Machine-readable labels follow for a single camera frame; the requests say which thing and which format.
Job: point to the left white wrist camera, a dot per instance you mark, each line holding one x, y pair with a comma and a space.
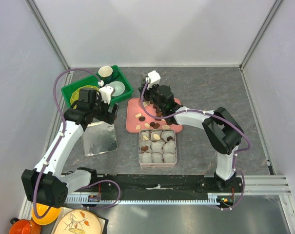
106, 92

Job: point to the decorated round plate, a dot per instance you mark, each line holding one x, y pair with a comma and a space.
78, 222

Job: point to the pink chocolate tin box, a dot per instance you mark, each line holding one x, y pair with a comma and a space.
161, 154

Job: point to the yellow green plate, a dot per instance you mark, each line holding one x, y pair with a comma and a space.
75, 94

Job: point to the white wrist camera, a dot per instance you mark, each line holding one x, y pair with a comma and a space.
152, 78
106, 92

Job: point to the yellow bowl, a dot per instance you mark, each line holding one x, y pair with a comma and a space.
50, 217

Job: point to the silver tin lid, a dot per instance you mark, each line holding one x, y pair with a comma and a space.
99, 138

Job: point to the green plastic crate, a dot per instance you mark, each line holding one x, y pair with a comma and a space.
68, 90

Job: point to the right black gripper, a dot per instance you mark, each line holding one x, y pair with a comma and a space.
147, 91

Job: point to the orange mug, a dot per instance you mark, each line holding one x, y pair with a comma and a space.
24, 226

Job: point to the pale green bowl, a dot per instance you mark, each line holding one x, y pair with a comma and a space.
119, 88

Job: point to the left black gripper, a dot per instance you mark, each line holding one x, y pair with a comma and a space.
108, 117

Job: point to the pink plastic tray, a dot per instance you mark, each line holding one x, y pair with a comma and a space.
137, 119

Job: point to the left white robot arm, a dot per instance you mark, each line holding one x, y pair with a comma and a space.
44, 184

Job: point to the brown oval chocolate piece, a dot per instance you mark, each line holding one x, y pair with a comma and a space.
144, 148

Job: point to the white oval chocolate piece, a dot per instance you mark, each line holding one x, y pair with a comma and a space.
156, 136

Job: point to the dark teal mug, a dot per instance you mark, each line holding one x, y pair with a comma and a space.
107, 74

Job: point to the metal tongs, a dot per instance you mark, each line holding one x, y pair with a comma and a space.
143, 80

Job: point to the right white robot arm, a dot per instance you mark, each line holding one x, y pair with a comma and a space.
223, 132

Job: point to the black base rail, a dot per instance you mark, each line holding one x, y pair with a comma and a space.
103, 183

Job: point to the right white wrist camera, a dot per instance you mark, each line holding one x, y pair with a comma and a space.
152, 78

